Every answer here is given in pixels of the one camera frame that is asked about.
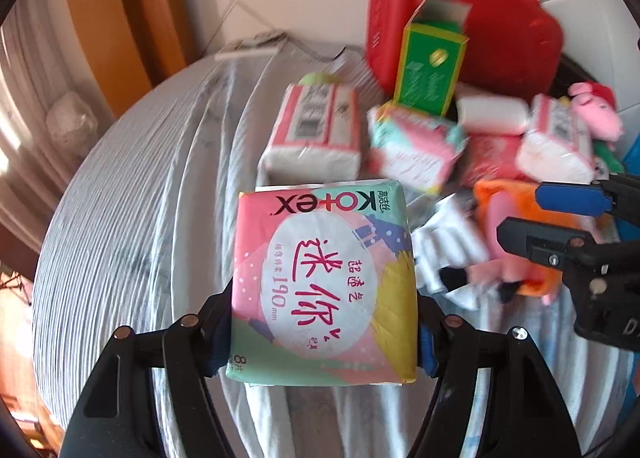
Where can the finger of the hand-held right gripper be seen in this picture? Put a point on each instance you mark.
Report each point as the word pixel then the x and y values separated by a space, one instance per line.
pixel 570 198
pixel 540 238

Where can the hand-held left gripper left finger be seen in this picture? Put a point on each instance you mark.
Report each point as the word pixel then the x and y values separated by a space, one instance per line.
pixel 215 333

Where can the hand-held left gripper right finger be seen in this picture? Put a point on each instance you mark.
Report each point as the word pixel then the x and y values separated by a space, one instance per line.
pixel 427 345

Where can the orange plush toy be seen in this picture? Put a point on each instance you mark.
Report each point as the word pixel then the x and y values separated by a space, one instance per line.
pixel 500 198

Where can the pink white tissue pack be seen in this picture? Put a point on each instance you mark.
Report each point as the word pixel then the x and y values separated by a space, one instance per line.
pixel 555 147
pixel 310 137

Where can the green plush toy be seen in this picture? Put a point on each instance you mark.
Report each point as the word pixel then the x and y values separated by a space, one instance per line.
pixel 607 157

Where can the pink pig plush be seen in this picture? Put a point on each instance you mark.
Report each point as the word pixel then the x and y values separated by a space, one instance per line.
pixel 597 112

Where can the white ribbed object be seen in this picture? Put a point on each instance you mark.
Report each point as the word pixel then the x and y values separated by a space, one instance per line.
pixel 450 238

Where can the red soft pack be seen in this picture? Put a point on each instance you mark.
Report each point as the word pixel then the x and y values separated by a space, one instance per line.
pixel 487 157

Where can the white paper roll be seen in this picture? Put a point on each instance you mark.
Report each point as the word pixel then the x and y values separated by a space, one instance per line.
pixel 492 113

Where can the pink teal sanitary pad pack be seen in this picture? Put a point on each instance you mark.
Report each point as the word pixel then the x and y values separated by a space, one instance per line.
pixel 415 152

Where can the green cardboard box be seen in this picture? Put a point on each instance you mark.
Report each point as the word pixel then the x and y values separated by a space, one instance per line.
pixel 430 72

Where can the white plastic bag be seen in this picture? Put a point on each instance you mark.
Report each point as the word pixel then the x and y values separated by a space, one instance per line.
pixel 70 117

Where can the grey remote control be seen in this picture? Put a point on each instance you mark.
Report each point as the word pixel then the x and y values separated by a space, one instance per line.
pixel 250 45

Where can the curved wooden frame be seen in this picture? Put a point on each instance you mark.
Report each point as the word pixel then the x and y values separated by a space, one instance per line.
pixel 125 12

